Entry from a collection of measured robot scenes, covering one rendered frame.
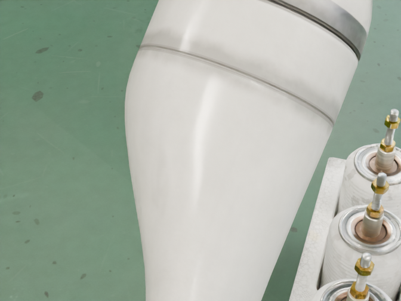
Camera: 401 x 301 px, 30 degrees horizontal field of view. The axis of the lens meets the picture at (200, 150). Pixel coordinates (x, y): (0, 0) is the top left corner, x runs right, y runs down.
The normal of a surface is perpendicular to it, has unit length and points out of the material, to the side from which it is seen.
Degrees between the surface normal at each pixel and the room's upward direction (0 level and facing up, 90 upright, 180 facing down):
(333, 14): 63
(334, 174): 0
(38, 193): 0
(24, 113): 0
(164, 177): 50
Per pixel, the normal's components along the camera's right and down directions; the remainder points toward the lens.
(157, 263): -0.79, 0.00
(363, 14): 0.81, 0.12
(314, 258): -0.01, -0.74
